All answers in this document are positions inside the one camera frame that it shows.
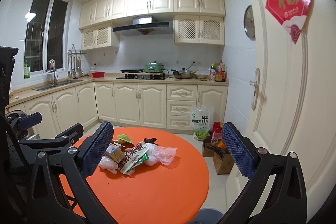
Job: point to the gas stove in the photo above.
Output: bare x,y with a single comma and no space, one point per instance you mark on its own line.
140,74

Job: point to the white plastic bag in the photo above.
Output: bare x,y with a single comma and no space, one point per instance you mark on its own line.
106,163

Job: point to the window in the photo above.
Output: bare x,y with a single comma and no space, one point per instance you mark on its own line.
45,35

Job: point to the black small object on table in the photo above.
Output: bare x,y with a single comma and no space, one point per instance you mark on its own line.
151,140

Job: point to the door handle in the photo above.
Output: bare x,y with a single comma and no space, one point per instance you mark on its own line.
255,84

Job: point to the green electric cooker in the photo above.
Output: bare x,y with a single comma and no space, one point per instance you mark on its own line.
154,67

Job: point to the white door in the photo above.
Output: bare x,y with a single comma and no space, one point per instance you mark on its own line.
295,109

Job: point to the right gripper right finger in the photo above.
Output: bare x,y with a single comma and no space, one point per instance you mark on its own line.
275,191

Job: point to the red basin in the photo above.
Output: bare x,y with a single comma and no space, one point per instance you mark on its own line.
98,74

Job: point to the blue trash bin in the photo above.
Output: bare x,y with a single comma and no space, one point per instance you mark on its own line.
207,216

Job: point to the round table orange cloth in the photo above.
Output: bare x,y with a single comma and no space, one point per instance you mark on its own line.
159,193

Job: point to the wok with lid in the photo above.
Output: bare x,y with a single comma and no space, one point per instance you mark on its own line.
185,73

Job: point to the range hood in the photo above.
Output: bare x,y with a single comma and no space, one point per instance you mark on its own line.
144,25

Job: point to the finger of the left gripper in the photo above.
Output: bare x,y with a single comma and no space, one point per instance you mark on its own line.
20,121
65,134

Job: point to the glutinous rice flour bag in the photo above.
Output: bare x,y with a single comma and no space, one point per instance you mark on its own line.
133,157

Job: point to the green dish soap bottle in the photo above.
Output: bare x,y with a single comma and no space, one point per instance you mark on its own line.
26,70

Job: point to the pink translucent plastic bag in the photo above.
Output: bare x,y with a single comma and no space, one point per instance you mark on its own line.
156,154

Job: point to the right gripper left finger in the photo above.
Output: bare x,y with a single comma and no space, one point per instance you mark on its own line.
80,164

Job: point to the green wrapper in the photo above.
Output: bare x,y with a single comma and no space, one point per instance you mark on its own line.
123,138

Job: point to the rice bag on floor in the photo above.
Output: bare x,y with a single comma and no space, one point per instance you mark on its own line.
201,119

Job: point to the yellow snack packet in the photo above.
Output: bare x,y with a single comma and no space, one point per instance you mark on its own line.
114,152

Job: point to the sink faucet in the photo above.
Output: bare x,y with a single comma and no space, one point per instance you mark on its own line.
53,69

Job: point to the hanging utensil rack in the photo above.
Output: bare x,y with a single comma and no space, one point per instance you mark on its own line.
74,61

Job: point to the condiment bottles group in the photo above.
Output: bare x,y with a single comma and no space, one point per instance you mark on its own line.
217,72

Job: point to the upper cabinets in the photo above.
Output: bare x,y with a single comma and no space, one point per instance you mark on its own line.
194,21

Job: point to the lower cabinets with counter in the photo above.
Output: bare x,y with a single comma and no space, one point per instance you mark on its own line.
164,104

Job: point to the cardboard box with oil bottles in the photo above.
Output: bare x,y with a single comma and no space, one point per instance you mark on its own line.
213,146

